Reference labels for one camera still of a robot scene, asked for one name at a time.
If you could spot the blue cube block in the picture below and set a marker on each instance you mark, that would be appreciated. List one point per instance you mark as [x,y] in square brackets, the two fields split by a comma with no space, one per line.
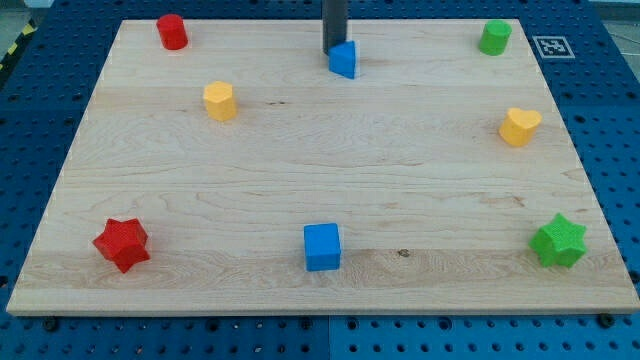
[322,247]

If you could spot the light wooden board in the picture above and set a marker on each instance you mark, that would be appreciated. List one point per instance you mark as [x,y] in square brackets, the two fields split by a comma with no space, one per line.
[435,210]

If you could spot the blue triangle block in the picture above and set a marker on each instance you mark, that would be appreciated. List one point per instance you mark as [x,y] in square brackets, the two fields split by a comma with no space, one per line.
[343,59]

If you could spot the yellow hexagon block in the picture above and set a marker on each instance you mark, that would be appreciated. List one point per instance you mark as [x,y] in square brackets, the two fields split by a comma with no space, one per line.
[219,101]

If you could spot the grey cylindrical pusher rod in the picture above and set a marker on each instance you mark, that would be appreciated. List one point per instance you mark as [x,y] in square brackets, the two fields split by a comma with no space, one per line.
[334,23]

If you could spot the yellow heart block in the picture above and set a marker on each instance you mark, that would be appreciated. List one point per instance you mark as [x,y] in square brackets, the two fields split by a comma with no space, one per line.
[519,126]

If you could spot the red star block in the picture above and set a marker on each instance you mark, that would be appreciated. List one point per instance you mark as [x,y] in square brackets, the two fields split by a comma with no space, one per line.
[123,243]

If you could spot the red cylinder block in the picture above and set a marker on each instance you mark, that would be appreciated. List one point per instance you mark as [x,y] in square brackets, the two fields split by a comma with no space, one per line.
[172,32]

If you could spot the green cylinder block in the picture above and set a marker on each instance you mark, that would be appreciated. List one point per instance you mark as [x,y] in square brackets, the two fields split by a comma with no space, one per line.
[495,37]

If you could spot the green star block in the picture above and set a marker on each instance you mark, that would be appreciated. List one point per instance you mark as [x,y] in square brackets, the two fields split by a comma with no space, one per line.
[559,242]

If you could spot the white fiducial marker tag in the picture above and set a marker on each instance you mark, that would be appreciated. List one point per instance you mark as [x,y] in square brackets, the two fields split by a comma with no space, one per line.
[553,47]

